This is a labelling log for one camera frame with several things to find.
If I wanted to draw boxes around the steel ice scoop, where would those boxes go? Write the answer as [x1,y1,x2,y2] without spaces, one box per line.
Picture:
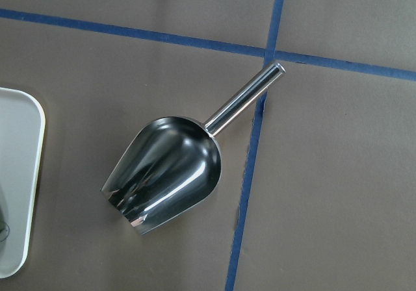
[101,60,285,234]

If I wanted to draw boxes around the beige plastic tray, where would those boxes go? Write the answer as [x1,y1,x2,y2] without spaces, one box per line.
[1,88,46,279]

